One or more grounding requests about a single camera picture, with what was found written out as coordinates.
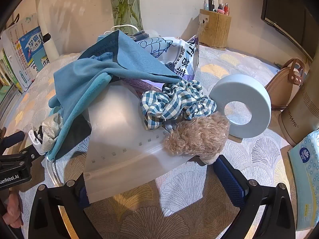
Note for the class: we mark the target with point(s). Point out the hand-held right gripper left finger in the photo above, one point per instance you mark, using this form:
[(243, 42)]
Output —
[(82, 200)]

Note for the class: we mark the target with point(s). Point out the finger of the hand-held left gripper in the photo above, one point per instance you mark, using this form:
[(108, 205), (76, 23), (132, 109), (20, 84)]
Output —
[(13, 138), (31, 155)]

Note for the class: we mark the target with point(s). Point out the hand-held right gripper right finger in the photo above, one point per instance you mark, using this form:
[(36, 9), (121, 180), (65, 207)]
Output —
[(230, 181)]

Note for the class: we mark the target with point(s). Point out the grey cloth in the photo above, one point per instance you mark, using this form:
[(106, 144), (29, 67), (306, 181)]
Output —
[(51, 127)]

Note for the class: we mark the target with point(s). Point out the beige plush toy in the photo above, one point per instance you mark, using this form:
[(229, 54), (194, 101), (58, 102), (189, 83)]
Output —
[(197, 137)]

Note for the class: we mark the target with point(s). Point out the white paper bag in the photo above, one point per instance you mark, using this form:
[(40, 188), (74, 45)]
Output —
[(119, 134)]

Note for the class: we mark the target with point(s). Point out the person's left hand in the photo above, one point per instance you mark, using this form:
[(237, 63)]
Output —
[(13, 208)]

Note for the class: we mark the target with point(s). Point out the white black small item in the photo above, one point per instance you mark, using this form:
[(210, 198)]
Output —
[(35, 139)]

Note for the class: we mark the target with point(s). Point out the clear plastic tube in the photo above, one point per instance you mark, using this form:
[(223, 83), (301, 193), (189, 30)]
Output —
[(51, 171)]

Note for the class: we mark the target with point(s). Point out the dark cloth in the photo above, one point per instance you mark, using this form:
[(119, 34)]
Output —
[(78, 129)]

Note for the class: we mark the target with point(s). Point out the green book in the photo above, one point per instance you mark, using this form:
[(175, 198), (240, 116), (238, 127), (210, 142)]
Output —
[(7, 79)]

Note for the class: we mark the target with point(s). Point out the round brown glass plate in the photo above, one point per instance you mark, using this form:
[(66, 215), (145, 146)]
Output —
[(174, 204)]

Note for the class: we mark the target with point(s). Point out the blue white tissue box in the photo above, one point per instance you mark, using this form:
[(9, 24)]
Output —
[(306, 179)]

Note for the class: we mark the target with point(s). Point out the blue crumpled packet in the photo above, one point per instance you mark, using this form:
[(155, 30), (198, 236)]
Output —
[(74, 84)]

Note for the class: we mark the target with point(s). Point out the white tape roll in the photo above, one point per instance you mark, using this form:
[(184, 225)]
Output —
[(249, 89)]

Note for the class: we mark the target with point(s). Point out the blue checkered scrunchie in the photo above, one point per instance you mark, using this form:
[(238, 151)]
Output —
[(174, 102)]

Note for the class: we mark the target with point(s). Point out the beige cylindrical jar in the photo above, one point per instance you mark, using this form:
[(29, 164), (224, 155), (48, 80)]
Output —
[(301, 114)]

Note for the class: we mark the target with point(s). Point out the beige handbag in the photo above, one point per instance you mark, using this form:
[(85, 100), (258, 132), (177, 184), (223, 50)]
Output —
[(281, 89)]

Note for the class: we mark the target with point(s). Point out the white desk lamp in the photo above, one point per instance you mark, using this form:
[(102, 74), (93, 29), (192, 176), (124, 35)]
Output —
[(47, 17)]

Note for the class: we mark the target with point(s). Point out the pink package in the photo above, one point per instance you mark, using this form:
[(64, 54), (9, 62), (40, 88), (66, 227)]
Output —
[(144, 83)]

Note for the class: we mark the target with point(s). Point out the white purple snack bag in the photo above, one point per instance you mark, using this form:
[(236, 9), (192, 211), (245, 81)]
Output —
[(174, 54)]

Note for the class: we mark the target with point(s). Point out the blue suede cloth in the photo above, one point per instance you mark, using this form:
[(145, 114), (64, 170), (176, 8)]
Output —
[(139, 57)]

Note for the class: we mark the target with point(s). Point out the wooden pen holder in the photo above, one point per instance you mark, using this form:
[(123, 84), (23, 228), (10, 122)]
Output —
[(214, 29)]

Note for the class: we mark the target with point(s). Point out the dark denim item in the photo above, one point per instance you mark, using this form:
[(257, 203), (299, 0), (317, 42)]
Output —
[(138, 35)]

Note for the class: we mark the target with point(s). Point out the bunch of pens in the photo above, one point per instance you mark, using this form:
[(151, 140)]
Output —
[(211, 3)]

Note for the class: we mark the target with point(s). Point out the black television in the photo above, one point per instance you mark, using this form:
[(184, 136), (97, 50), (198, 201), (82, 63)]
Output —
[(289, 5)]

